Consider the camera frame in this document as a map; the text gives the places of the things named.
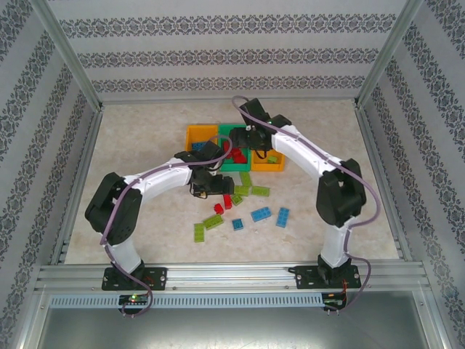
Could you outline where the aluminium front rail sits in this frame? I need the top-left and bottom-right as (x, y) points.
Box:
(34, 262), (432, 292)

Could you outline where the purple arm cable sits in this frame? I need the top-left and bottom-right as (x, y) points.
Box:
(100, 135), (234, 319)
(231, 95), (381, 318)

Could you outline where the orange plastic bin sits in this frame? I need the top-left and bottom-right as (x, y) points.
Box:
(250, 147), (286, 173)
(185, 124), (221, 153)

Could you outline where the grey metal shelf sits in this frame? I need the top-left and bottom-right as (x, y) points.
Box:
(21, 290), (450, 349)

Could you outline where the grey slotted cable duct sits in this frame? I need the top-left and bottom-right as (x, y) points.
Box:
(49, 293), (324, 309)

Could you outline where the green plastic bin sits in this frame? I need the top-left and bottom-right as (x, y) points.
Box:
(217, 122), (252, 172)

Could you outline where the small circuit board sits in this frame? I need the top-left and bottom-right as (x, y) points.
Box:
(323, 294), (347, 310)
(119, 294), (150, 306)

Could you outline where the aluminium frame post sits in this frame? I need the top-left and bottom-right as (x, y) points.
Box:
(353, 0), (425, 109)
(31, 0), (105, 111)

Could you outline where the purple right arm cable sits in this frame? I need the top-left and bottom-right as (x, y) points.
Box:
(231, 95), (381, 318)

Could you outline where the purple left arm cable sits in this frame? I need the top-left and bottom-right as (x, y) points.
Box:
(100, 135), (234, 319)

